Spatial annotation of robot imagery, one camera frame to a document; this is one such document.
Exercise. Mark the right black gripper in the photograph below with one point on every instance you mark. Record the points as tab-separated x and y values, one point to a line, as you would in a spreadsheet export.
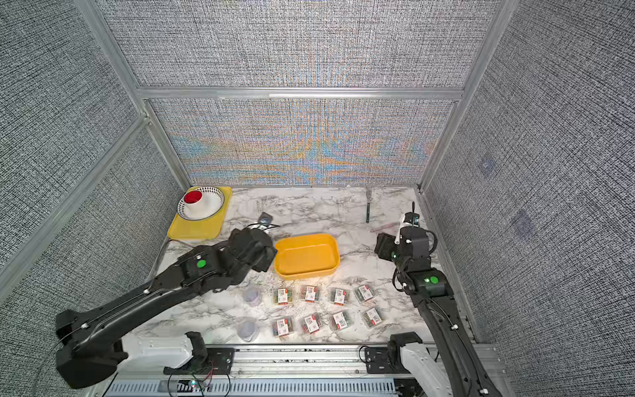
386	246

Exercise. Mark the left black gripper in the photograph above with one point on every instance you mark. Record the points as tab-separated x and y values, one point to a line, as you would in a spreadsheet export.
265	264

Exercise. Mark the yellow plastic storage box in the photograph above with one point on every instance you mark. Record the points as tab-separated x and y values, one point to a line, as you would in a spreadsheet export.
307	256

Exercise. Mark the round clear clip jar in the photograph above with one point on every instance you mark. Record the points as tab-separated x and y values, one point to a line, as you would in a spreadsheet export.
252	296

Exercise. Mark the clear paper clip box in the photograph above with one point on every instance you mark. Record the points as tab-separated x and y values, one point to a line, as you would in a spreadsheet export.
282	296

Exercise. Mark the paper clip box underneath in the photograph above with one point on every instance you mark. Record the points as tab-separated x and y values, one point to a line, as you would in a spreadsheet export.
372	317

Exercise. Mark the paper clip box front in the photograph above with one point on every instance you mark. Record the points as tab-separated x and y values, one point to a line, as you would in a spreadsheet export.
311	323

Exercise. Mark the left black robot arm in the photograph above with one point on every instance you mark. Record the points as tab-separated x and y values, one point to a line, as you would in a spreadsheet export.
92	341

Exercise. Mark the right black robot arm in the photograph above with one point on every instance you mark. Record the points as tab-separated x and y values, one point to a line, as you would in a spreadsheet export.
431	294

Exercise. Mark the white patterned bowl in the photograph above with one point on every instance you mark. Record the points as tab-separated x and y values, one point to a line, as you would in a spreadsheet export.
212	203

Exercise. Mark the yellow flat tray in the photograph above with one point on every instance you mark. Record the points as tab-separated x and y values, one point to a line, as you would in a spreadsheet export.
209	228

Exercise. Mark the white cup red inside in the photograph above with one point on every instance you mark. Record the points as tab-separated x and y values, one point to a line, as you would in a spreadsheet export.
192	198

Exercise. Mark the pink handled fork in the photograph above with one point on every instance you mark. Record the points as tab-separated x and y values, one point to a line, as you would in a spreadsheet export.
385	227

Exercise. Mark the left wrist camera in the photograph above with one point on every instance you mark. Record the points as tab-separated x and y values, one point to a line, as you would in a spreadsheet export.
264	221

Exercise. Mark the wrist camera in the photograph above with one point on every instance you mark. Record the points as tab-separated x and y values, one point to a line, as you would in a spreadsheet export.
408	220
264	221

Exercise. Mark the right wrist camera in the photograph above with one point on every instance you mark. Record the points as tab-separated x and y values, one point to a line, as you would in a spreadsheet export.
408	220

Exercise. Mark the green handled fork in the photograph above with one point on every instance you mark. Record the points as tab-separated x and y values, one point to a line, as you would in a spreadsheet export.
368	194

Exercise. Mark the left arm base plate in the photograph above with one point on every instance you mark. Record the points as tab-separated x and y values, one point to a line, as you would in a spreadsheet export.
218	361

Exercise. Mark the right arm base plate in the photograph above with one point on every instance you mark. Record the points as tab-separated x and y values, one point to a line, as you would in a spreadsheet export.
377	361

